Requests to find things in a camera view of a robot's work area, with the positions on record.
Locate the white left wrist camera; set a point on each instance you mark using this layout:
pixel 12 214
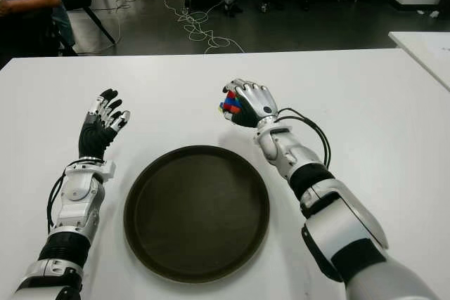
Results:
pixel 108 169

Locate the small white floor object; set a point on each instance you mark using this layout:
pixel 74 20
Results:
pixel 434 14

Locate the dark brown round plate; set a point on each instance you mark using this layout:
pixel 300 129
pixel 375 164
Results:
pixel 197 215

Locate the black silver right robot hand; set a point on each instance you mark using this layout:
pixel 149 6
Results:
pixel 256 101

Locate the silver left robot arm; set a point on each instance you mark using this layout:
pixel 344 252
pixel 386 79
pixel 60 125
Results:
pixel 75 201

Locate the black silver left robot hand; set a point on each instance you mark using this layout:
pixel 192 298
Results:
pixel 91 136

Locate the multicoloured Rubik's cube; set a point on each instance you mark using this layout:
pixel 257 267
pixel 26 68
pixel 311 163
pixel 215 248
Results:
pixel 230 103

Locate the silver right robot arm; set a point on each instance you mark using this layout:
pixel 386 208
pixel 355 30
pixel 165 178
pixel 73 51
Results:
pixel 334 215

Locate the white side table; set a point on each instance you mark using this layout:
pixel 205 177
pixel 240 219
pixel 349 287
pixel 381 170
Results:
pixel 422 50

